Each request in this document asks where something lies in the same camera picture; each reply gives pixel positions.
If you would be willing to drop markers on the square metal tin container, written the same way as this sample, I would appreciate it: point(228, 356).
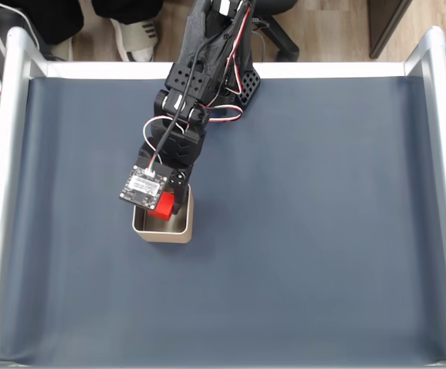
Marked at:
point(169, 236)

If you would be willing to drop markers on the red cube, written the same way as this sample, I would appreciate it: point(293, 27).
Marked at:
point(165, 207)

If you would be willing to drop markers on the person's white striped shoe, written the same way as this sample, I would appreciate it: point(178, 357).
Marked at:
point(138, 38)

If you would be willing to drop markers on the dark brown cabinet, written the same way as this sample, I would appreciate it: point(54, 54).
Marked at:
point(388, 23)

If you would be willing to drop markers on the aluminium frame rail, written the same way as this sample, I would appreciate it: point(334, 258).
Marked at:
point(444, 192)
point(92, 366)
point(111, 70)
point(4, 153)

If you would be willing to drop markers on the blue-grey table mat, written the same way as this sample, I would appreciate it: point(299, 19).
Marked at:
point(284, 269)

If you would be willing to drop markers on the person's leg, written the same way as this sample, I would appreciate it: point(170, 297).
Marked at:
point(54, 15)
point(130, 9)

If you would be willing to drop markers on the camera circuit board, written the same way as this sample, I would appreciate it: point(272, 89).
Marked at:
point(144, 186)

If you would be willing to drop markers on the black case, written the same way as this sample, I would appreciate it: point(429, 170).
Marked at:
point(0, 23)

